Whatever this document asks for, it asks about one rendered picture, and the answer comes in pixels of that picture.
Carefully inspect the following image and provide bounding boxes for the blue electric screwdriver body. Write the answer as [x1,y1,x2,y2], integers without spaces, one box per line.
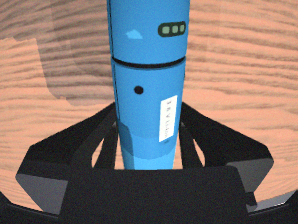
[107,0,190,169]

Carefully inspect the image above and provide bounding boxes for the white shallow tray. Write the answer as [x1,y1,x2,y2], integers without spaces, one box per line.
[254,191,295,211]

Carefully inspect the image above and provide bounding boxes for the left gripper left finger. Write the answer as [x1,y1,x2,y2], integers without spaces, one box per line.
[23,102,119,169]

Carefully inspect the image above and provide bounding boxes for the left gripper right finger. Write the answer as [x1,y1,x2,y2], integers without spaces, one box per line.
[178,102,274,194]

